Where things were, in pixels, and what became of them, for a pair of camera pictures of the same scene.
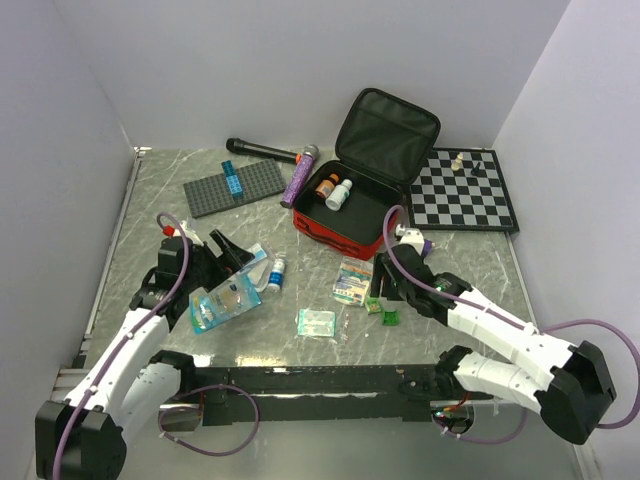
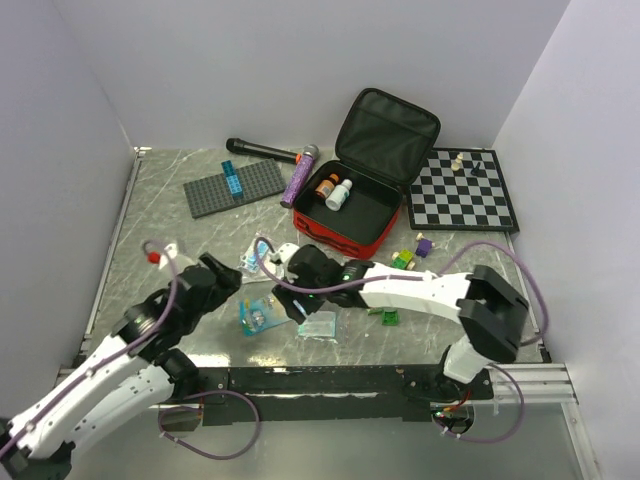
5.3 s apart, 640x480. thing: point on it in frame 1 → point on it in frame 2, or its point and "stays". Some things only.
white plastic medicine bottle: [339, 195] stays
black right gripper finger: [382, 269] → [297, 304]
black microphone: [244, 147] stays
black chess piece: [476, 171] stays
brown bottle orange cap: [325, 187] stays
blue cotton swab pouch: [222, 304] → [257, 315]
